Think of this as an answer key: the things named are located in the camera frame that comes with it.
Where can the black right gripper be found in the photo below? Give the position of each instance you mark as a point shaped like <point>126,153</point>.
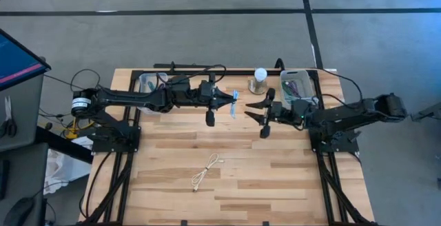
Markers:
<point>282,113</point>

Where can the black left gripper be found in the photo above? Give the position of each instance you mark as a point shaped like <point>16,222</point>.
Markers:
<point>206,95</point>

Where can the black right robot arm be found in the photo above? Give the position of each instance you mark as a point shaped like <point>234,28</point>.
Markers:
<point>348,115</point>

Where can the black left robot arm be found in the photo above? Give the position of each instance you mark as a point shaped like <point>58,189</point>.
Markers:
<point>131,98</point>

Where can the white light bulb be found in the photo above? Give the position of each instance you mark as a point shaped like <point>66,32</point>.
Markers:
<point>260,74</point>

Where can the white plastic bin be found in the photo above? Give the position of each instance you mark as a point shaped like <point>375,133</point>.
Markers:
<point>306,81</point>

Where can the clear plastic bin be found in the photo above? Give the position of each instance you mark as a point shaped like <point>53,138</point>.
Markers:
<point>143,81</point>

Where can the black stand leg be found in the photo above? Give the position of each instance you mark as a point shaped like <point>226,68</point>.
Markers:
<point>427,114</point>

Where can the white plastic bag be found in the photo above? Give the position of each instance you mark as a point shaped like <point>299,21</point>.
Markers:
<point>62,171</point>

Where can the grey cabinet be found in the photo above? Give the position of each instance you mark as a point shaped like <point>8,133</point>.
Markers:
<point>24,109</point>

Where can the computer monitor with blue screen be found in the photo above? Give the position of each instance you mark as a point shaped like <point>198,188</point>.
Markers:
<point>17,60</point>

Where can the black computer mouse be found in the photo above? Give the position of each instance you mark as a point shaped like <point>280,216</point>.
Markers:
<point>19,212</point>

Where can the black aluminium table frame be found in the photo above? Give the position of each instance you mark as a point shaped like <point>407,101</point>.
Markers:
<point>241,72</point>

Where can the black curved bracket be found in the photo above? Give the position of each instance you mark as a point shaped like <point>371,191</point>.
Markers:
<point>279,64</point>

